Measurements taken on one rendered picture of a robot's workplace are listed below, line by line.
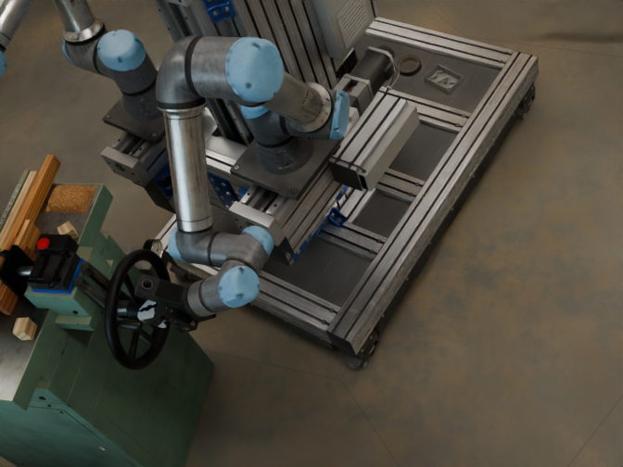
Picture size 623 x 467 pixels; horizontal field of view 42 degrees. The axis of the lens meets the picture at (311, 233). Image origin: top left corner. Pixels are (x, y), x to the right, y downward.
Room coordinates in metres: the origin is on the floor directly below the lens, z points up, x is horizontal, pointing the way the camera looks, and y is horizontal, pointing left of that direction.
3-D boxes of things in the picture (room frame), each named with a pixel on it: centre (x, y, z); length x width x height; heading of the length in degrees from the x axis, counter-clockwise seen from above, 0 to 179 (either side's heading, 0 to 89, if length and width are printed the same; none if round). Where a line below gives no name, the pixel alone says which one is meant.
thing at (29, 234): (1.38, 0.68, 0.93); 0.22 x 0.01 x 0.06; 149
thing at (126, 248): (1.51, 0.48, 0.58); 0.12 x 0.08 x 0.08; 59
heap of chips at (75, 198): (1.53, 0.53, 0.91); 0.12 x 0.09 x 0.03; 59
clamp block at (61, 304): (1.27, 0.57, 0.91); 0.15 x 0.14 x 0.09; 149
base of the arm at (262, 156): (1.46, -0.03, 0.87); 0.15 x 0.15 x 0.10
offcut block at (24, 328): (1.18, 0.69, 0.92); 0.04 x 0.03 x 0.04; 156
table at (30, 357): (1.31, 0.64, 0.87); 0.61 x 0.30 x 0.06; 149
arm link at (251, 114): (1.45, -0.03, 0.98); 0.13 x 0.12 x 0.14; 51
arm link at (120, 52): (1.86, 0.27, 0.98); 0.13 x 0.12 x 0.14; 37
